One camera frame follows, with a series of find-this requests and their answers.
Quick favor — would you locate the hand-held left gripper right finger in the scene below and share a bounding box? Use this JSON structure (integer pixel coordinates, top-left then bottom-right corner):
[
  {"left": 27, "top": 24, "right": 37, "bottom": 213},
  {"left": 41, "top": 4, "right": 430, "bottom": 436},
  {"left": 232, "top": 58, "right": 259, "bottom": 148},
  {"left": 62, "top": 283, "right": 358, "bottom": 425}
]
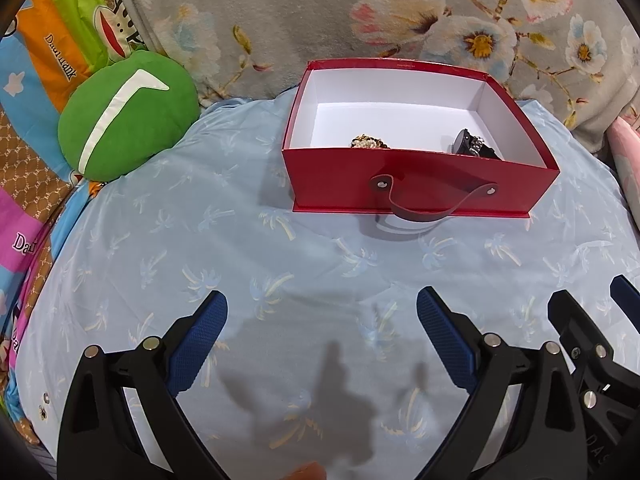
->
[{"left": 416, "top": 286, "right": 593, "bottom": 480}]

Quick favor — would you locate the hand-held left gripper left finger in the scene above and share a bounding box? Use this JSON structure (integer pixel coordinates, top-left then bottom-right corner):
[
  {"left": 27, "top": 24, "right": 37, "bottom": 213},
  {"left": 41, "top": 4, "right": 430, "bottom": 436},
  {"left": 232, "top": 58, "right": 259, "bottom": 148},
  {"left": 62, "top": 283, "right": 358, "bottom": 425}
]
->
[{"left": 57, "top": 290, "right": 231, "bottom": 480}]

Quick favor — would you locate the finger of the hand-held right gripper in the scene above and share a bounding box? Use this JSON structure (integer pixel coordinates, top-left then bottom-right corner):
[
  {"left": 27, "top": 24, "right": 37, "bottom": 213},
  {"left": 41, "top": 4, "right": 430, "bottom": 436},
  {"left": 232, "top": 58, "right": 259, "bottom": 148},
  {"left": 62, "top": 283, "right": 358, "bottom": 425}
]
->
[
  {"left": 610, "top": 274, "right": 640, "bottom": 333},
  {"left": 547, "top": 290, "right": 618, "bottom": 376}
]

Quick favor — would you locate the red cardboard box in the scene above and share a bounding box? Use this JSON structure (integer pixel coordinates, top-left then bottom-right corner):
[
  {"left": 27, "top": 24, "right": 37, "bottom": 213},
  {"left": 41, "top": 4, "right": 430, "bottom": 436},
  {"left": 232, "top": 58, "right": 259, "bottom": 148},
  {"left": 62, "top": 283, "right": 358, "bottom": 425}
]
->
[{"left": 281, "top": 59, "right": 561, "bottom": 223}]

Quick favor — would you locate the silver wristwatch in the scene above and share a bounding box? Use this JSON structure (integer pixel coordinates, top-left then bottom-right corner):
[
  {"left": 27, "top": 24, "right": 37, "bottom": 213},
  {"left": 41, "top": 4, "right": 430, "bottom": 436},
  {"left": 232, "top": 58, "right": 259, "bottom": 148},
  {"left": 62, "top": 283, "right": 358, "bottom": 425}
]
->
[{"left": 450, "top": 128, "right": 503, "bottom": 161}]

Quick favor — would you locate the gold charm bracelet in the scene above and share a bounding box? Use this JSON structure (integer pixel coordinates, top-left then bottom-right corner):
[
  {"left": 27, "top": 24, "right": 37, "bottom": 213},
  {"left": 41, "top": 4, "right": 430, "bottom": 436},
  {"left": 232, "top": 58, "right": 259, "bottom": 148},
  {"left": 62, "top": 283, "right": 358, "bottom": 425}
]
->
[{"left": 352, "top": 133, "right": 394, "bottom": 151}]

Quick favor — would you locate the person's left hand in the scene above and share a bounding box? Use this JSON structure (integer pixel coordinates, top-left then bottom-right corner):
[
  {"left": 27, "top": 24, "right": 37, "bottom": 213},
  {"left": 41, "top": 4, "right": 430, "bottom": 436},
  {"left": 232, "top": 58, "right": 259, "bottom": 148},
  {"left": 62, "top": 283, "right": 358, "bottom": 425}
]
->
[{"left": 290, "top": 462, "right": 328, "bottom": 480}]

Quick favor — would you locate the light blue palm-print cloth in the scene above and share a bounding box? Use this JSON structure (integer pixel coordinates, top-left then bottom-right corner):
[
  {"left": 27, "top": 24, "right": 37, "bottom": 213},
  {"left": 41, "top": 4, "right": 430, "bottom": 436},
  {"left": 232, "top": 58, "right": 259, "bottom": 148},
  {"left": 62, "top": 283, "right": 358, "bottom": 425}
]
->
[{"left": 10, "top": 95, "right": 640, "bottom": 480}]

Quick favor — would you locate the pink pillow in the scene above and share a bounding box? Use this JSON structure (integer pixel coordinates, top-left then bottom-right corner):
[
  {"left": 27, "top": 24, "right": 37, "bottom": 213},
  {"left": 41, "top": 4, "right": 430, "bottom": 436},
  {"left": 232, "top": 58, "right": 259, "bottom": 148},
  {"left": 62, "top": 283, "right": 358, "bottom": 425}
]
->
[{"left": 605, "top": 115, "right": 640, "bottom": 211}]

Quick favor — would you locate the green round pillow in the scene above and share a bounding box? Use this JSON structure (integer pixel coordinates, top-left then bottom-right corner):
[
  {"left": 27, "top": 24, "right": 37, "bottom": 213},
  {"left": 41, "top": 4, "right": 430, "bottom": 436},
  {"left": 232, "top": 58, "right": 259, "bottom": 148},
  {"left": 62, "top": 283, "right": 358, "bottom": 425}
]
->
[{"left": 57, "top": 50, "right": 201, "bottom": 182}]

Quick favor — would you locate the colourful cartoon printed sheet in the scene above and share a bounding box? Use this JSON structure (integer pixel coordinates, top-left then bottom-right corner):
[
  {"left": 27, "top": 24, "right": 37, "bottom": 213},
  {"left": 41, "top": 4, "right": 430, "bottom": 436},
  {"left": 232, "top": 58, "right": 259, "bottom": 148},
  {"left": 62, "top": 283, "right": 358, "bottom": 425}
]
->
[{"left": 0, "top": 0, "right": 151, "bottom": 456}]

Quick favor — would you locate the grey floral blanket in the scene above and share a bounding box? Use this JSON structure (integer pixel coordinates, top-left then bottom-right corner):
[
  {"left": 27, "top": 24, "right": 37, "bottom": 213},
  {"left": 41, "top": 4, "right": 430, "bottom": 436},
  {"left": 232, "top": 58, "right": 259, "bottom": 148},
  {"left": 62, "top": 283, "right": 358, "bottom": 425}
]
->
[{"left": 107, "top": 0, "right": 640, "bottom": 153}]

